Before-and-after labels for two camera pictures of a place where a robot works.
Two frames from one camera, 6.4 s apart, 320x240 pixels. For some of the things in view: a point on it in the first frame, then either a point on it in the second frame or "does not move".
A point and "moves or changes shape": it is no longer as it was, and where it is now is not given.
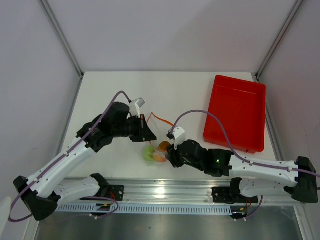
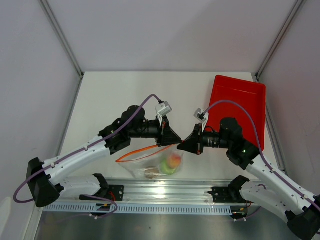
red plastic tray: (239, 105) does not move
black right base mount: (231, 195) does not move
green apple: (148, 154) to (166, 168)
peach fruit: (159, 157) moves or changes shape
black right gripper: (172, 156) to (194, 143)
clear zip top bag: (156, 151) moves or changes shape
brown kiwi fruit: (163, 145) moves or changes shape
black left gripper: (144, 131) to (166, 135)
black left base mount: (115, 192) does not move
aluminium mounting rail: (171, 191) does not move
